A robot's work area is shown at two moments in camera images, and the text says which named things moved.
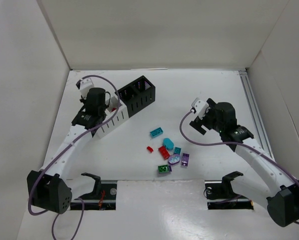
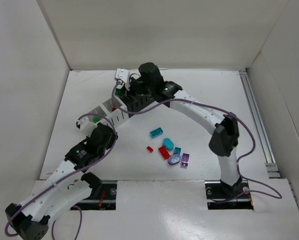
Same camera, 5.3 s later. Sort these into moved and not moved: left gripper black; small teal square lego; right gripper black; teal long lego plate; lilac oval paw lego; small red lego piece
Moved: left gripper black; right gripper black
Not moved: small teal square lego; small red lego piece; lilac oval paw lego; teal long lego plate
